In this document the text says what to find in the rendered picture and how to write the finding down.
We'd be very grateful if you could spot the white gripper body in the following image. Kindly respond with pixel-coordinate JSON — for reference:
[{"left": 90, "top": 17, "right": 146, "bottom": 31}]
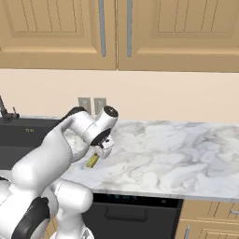
[{"left": 92, "top": 141, "right": 115, "bottom": 160}]

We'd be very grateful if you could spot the yellow butter stick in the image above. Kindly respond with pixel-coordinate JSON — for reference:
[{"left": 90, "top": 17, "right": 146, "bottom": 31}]
[{"left": 86, "top": 153, "right": 100, "bottom": 169}]

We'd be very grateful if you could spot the dark sink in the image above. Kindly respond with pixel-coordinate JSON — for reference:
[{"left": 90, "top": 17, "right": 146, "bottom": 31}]
[{"left": 0, "top": 117, "right": 64, "bottom": 171}]

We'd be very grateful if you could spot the black dishwasher door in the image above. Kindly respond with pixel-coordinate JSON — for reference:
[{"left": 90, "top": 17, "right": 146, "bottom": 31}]
[{"left": 81, "top": 192, "right": 185, "bottom": 239}]

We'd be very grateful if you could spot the dark tap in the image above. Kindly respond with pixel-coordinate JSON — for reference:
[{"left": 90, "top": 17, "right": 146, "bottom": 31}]
[{"left": 0, "top": 95, "right": 21, "bottom": 123}]

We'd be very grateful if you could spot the tan drawer front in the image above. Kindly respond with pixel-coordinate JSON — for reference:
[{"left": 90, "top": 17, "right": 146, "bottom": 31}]
[{"left": 181, "top": 199, "right": 239, "bottom": 223}]

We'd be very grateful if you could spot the tan base cupboard door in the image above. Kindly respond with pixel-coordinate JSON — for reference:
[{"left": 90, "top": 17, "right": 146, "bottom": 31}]
[{"left": 175, "top": 218, "right": 239, "bottom": 239}]

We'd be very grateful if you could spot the grey wall socket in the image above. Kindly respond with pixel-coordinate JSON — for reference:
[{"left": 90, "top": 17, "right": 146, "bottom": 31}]
[
  {"left": 93, "top": 97, "right": 107, "bottom": 116},
  {"left": 77, "top": 96, "right": 92, "bottom": 116}
]

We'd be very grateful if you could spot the black dishwasher handle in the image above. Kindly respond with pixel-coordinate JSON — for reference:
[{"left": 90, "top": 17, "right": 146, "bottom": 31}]
[{"left": 105, "top": 206, "right": 149, "bottom": 223}]

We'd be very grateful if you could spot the grey cupboard door handle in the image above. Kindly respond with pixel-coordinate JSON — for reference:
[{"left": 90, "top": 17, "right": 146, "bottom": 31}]
[
  {"left": 126, "top": 0, "right": 134, "bottom": 58},
  {"left": 98, "top": 0, "right": 107, "bottom": 58}
]

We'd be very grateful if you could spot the tan wall cupboard door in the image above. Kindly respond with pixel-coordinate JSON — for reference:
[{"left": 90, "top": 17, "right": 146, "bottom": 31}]
[
  {"left": 117, "top": 0, "right": 239, "bottom": 74},
  {"left": 0, "top": 0, "right": 118, "bottom": 71}
]

